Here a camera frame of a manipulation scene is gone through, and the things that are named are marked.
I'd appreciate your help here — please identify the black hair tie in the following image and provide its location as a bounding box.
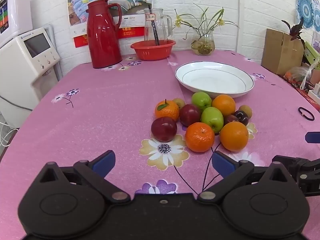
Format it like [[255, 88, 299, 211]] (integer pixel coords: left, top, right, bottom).
[[298, 107, 315, 121]]

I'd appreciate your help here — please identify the medium blue decorative plate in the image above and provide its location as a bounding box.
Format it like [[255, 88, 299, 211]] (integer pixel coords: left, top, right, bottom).
[[313, 10, 320, 32]]

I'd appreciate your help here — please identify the grey cable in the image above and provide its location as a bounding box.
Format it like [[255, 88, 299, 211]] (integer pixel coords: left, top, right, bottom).
[[0, 95, 33, 111]]

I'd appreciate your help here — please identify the glass vase with plant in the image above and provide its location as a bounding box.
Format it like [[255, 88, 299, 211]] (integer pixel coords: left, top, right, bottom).
[[173, 4, 239, 55]]

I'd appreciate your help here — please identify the purple leaf plant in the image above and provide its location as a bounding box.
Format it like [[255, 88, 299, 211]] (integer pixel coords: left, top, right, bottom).
[[282, 17, 307, 49]]

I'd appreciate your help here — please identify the tangerine with green leaf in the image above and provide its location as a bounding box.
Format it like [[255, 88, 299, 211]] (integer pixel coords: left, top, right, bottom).
[[155, 99, 180, 122]]

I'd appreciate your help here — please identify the orange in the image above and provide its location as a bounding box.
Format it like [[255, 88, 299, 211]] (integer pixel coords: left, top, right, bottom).
[[219, 121, 249, 152], [212, 94, 236, 117]]

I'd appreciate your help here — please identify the dark red plum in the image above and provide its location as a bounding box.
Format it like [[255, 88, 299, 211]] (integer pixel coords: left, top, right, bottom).
[[223, 114, 240, 125]]

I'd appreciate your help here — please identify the white power strip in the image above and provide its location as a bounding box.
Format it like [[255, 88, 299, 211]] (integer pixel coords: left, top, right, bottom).
[[307, 82, 320, 105]]

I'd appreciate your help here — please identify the black straw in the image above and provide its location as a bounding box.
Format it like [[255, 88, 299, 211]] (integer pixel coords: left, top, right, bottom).
[[148, 4, 160, 46]]

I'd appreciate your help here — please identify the red thermos jug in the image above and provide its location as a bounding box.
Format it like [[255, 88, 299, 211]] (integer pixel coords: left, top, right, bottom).
[[86, 0, 123, 69]]

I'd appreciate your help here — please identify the green apple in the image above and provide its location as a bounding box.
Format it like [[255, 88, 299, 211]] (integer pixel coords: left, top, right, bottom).
[[201, 107, 224, 134], [191, 92, 212, 112]]

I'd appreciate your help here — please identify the white plate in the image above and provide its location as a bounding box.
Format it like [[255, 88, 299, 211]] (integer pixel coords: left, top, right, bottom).
[[175, 61, 255, 98]]

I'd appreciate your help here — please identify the clear plastic bag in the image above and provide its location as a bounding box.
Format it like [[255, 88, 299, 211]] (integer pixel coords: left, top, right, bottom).
[[285, 62, 319, 90]]

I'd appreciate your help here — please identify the dark red apple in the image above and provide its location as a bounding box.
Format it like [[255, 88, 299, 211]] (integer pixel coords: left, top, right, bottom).
[[179, 104, 202, 127]]

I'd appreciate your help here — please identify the small wall picture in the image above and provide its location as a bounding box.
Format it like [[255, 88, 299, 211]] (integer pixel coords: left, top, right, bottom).
[[311, 31, 320, 54]]

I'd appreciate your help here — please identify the pink floral tablecloth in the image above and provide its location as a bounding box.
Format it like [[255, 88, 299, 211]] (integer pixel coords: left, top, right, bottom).
[[0, 50, 320, 240]]

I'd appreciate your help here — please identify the white appliance with screen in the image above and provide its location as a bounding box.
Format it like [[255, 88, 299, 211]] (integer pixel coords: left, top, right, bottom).
[[0, 24, 62, 128]]

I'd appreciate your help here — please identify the cardboard box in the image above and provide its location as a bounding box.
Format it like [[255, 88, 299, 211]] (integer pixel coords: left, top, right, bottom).
[[261, 29, 305, 75]]

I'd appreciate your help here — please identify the dark purple plum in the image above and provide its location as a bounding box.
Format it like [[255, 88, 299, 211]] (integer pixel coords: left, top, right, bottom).
[[234, 110, 249, 126]]

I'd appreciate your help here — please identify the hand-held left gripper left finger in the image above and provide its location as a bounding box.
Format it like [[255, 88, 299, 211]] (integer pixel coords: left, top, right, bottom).
[[37, 150, 131, 203]]

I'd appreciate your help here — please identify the large blue decorative plate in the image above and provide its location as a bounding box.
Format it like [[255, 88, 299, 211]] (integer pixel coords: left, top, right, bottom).
[[295, 0, 315, 28]]

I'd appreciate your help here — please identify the small brown kiwi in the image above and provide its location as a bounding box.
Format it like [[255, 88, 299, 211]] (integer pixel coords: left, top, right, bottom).
[[173, 98, 186, 110], [238, 105, 253, 118]]

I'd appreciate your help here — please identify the white cable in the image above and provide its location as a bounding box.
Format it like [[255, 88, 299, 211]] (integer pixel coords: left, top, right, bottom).
[[0, 121, 19, 148]]

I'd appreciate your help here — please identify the green box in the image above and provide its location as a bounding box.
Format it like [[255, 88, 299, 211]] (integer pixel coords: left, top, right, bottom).
[[304, 41, 320, 70]]

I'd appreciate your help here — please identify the glass pitcher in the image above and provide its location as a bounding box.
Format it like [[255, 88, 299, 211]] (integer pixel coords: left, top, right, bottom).
[[144, 8, 173, 46]]

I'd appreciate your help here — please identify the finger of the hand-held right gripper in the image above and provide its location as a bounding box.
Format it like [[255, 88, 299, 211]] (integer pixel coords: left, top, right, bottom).
[[305, 131, 320, 144], [272, 155, 320, 195]]

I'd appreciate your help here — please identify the red plastic basket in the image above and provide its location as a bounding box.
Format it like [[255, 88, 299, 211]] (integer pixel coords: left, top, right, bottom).
[[130, 39, 176, 61]]

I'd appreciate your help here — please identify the red plaid cloth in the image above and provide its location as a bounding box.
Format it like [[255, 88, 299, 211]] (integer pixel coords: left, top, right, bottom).
[[282, 74, 320, 113]]

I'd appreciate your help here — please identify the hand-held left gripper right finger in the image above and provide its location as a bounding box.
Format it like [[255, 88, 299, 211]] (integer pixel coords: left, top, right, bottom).
[[197, 151, 299, 203]]

